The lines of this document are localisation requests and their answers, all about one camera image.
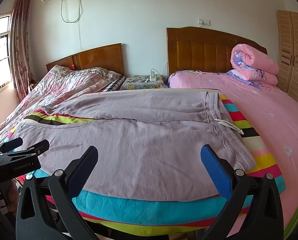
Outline nightstand with floral cloth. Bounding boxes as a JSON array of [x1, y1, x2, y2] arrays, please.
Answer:
[[120, 75, 169, 91]]

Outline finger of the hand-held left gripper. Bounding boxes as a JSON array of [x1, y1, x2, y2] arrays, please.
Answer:
[[0, 140, 50, 160], [0, 137, 24, 153]]

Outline pink floral curtain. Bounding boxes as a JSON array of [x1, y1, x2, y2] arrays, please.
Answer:
[[10, 0, 33, 103]]

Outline pink floral quilt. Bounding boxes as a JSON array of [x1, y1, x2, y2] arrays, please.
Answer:
[[0, 65, 122, 135]]

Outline pink pillow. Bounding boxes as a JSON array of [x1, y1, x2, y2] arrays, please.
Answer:
[[225, 44, 280, 88]]

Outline white charger cable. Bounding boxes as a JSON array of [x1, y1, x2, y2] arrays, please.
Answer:
[[150, 61, 169, 77]]

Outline white wall pipe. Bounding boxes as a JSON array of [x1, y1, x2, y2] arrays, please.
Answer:
[[77, 0, 83, 50]]

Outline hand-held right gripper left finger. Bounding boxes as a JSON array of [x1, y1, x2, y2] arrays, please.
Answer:
[[15, 145, 107, 240]]

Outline striped colourful blanket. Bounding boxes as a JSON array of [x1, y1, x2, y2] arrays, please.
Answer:
[[0, 92, 285, 237]]

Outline person's left hand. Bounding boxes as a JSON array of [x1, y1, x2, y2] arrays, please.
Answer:
[[0, 177, 21, 214]]

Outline light wooden wardrobe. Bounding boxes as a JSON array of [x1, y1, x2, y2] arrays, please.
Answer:
[[276, 10, 298, 110]]

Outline plain wooden headboard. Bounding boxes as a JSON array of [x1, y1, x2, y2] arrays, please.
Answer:
[[45, 43, 125, 76]]

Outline air conditioner power cable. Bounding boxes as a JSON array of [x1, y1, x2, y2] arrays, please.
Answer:
[[61, 0, 81, 23]]

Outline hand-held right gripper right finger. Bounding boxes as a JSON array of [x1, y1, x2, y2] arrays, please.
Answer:
[[200, 144, 284, 240]]

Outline plaid pillow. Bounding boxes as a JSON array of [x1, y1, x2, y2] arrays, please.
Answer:
[[105, 76, 126, 92]]

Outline lilac pants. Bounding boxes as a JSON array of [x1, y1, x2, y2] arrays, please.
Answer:
[[43, 90, 255, 203]]

